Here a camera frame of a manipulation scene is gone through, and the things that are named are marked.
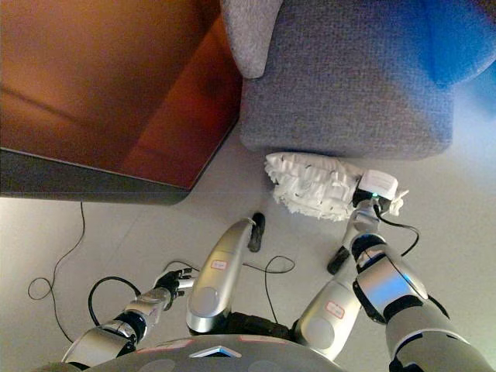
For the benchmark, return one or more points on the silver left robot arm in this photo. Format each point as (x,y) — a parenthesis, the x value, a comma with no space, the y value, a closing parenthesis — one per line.
(124,321)

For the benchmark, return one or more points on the grey fabric armchair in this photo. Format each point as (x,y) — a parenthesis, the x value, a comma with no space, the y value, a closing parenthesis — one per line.
(348,85)

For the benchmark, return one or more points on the white ruffled pillow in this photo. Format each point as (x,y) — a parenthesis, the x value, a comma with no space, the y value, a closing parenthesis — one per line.
(310,186)

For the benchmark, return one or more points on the brown wooden cabinet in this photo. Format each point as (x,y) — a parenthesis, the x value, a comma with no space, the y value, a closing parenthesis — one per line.
(100,97)

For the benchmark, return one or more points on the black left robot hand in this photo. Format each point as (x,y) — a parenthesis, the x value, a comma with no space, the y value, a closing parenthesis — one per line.
(174,282)

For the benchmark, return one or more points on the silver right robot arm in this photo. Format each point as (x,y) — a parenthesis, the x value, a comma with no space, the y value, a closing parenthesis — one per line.
(391,283)

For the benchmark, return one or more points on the silver left robot leg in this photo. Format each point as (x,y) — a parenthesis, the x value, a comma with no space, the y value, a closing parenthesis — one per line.
(221,271)

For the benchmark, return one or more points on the grey robot torso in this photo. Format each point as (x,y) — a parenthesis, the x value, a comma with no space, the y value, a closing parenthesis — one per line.
(217,354)

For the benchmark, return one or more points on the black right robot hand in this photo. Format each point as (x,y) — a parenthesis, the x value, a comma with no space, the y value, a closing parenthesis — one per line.
(374,186)

